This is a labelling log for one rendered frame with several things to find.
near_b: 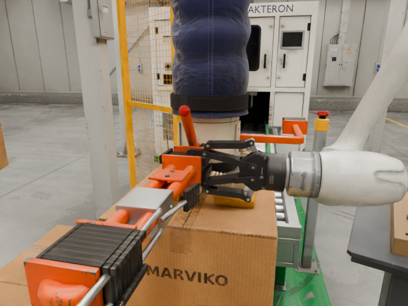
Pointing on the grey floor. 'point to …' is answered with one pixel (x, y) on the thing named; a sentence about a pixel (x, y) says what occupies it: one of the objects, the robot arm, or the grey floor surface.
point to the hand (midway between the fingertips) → (186, 166)
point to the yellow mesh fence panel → (144, 90)
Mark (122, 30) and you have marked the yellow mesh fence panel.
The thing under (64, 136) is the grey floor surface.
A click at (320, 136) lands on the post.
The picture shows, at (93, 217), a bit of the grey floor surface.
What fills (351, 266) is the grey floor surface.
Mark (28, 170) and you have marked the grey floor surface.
